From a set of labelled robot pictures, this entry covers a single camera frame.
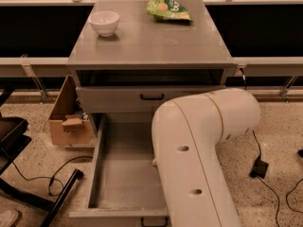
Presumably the black drawer handle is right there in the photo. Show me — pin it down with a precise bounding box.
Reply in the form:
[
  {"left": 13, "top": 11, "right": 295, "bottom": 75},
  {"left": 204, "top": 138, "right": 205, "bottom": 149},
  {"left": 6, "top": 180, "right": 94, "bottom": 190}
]
[
  {"left": 140, "top": 94, "right": 164, "bottom": 101},
  {"left": 140, "top": 218, "right": 169, "bottom": 227}
]

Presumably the grey drawer cabinet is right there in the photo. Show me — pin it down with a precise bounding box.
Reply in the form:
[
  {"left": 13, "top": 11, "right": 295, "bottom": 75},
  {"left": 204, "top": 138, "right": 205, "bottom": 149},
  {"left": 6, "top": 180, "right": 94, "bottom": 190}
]
[{"left": 67, "top": 0, "right": 234, "bottom": 129}]

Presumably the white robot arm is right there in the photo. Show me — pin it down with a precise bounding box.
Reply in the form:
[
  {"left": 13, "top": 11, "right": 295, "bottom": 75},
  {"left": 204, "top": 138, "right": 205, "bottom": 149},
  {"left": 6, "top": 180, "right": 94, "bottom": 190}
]
[{"left": 151, "top": 89, "right": 260, "bottom": 227}]

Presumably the green snack bag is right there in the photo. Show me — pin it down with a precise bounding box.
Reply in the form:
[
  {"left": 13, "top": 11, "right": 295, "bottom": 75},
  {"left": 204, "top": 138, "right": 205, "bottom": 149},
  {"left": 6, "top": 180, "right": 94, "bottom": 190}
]
[{"left": 147, "top": 0, "right": 191, "bottom": 21}]

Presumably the closed grey top drawer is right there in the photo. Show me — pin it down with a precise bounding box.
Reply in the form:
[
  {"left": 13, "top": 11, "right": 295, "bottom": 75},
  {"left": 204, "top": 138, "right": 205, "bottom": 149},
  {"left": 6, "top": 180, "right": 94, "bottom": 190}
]
[{"left": 76, "top": 85, "right": 223, "bottom": 114}]

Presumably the black cable right floor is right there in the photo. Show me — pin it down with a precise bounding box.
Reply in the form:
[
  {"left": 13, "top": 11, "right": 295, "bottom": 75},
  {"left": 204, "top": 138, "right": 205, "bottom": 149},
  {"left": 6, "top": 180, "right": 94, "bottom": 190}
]
[{"left": 240, "top": 67, "right": 282, "bottom": 227}]

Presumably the black cable far right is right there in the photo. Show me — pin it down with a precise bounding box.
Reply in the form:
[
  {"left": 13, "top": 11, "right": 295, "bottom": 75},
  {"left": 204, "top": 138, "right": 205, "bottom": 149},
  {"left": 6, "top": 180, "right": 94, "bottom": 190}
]
[{"left": 285, "top": 177, "right": 303, "bottom": 215}]

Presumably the black chair frame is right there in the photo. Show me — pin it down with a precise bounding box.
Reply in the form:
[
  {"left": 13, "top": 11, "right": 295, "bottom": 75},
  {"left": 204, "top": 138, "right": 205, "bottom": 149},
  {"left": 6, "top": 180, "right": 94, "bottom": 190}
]
[{"left": 0, "top": 91, "right": 92, "bottom": 227}]

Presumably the white shoe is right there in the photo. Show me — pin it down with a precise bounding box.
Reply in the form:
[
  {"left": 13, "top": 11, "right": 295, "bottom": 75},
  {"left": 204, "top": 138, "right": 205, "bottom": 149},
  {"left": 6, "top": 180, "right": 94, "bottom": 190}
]
[{"left": 0, "top": 209, "right": 22, "bottom": 227}]

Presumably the open grey middle drawer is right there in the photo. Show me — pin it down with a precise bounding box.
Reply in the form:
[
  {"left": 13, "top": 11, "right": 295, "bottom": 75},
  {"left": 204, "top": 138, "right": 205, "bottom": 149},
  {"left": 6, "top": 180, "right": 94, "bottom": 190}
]
[{"left": 69, "top": 113, "right": 171, "bottom": 227}]

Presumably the black cable left floor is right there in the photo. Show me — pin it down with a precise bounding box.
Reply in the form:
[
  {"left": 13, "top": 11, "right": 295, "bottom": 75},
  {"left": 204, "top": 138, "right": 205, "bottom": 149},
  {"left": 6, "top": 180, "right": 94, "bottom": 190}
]
[{"left": 10, "top": 155, "right": 94, "bottom": 198}]

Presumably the brown cardboard box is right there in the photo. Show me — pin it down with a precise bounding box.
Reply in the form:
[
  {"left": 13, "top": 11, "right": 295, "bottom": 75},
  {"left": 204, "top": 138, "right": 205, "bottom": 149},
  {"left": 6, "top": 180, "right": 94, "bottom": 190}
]
[{"left": 48, "top": 76, "right": 94, "bottom": 145}]

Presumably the black middle drawer handle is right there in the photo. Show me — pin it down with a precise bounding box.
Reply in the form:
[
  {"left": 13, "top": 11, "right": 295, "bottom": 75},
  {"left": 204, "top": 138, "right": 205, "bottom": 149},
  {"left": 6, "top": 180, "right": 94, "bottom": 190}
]
[{"left": 140, "top": 218, "right": 169, "bottom": 227}]

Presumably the black cable floor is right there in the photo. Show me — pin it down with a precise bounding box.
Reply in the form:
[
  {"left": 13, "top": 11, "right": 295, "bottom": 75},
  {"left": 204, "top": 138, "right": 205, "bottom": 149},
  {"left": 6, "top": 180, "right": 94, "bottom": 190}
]
[
  {"left": 10, "top": 155, "right": 94, "bottom": 198},
  {"left": 240, "top": 67, "right": 282, "bottom": 227}
]

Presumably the black power adapter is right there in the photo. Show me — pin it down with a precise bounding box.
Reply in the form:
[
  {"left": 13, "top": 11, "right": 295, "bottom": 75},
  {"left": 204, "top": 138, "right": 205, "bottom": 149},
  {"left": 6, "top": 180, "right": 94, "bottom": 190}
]
[{"left": 250, "top": 158, "right": 269, "bottom": 179}]

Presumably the black top drawer handle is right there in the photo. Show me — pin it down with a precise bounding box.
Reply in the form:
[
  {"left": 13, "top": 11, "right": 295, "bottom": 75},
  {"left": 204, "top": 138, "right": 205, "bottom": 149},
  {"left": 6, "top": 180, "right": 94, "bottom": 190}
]
[{"left": 140, "top": 94, "right": 164, "bottom": 101}]

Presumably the white ceramic bowl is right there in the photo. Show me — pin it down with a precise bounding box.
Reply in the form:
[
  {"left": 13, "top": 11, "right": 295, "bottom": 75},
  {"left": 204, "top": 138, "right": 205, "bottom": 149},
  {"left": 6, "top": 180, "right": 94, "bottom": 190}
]
[{"left": 88, "top": 11, "right": 120, "bottom": 37}]

